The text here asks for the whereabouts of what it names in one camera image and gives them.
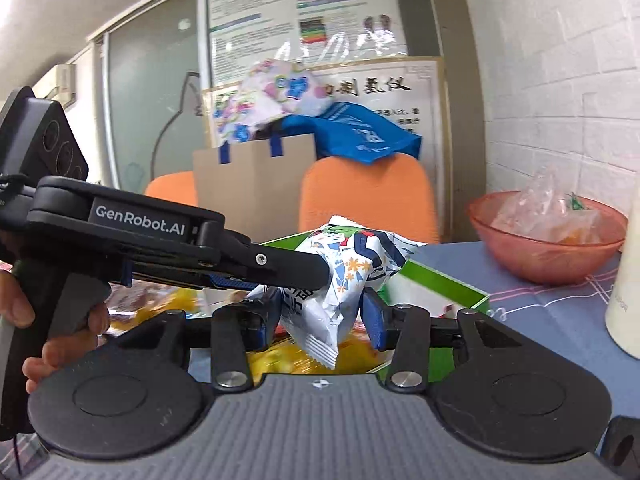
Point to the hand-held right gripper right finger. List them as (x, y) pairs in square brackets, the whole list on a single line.
[(375, 320)]

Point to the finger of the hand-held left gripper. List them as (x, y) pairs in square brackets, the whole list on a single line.
[(290, 267)]

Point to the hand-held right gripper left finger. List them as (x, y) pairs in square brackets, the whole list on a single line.
[(265, 320)]

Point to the yellow chip packet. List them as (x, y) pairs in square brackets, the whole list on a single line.
[(350, 352)]

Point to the white patterned snack packet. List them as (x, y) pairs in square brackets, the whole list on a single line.
[(340, 280)]

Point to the green cardboard box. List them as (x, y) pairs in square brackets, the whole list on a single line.
[(420, 292)]

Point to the person's left hand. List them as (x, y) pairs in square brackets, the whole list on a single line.
[(65, 350)]

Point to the brown paper bag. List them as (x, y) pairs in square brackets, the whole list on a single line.
[(250, 190)]

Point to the orange chair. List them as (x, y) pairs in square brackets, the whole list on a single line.
[(360, 195), (170, 190)]

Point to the white air conditioner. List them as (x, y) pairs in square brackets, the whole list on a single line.
[(62, 82)]

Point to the blue fabric bag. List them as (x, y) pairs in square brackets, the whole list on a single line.
[(360, 135)]

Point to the floral cloth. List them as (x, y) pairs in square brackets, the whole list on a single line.
[(270, 95)]

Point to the blue tablecloth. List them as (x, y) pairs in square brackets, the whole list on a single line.
[(550, 320)]

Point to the peach plastic bowl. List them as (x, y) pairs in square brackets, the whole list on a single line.
[(545, 260)]

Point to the clear plastic bag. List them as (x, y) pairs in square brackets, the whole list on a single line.
[(545, 210)]

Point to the framed white poster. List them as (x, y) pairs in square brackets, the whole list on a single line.
[(425, 110)]

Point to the white thermos jug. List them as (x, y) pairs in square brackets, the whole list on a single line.
[(625, 310)]

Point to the wall poster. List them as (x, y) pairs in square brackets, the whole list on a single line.
[(250, 10)]

